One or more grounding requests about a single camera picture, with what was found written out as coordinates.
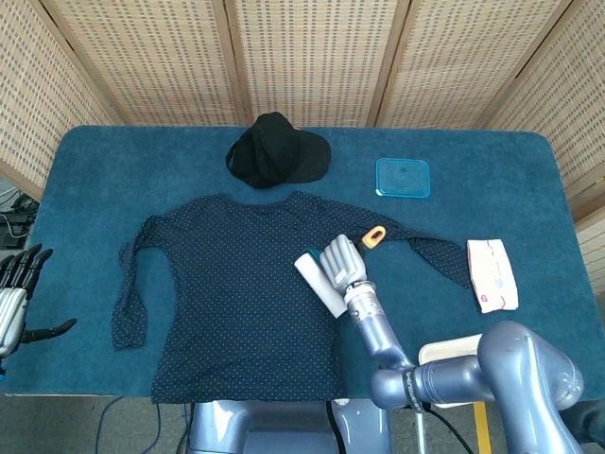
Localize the teal and white lint roller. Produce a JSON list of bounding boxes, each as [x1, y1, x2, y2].
[[293, 225, 387, 320]]

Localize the beige plastic tray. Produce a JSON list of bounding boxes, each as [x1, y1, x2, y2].
[[418, 333, 488, 410]]

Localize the woven folding screen panel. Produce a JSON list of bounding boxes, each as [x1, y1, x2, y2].
[[224, 0, 410, 128], [0, 0, 125, 202], [368, 0, 576, 130], [40, 0, 248, 128], [476, 0, 605, 285]]

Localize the teal plush table cover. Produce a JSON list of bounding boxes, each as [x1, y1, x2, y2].
[[0, 125, 592, 399]]

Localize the blue-grey robot torso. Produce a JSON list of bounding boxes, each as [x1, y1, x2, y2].
[[188, 396, 393, 454]]

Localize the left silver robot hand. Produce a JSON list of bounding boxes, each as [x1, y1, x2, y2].
[[0, 243, 78, 375]]

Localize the black cable bundle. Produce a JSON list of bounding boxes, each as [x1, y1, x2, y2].
[[0, 183, 42, 250]]

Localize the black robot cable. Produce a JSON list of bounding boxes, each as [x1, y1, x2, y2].
[[415, 404, 481, 454]]

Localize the blue plastic container lid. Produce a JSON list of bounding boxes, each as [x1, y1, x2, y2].
[[375, 157, 431, 199]]

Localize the navy polka dot shirt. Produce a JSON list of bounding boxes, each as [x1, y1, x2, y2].
[[111, 188, 474, 406]]

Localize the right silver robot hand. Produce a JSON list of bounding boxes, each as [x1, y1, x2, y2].
[[318, 233, 370, 290]]

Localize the pink and white tissue pack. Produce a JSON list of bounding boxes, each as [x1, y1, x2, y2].
[[466, 237, 520, 315]]

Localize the black baseball cap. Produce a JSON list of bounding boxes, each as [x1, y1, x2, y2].
[[225, 112, 332, 189]]

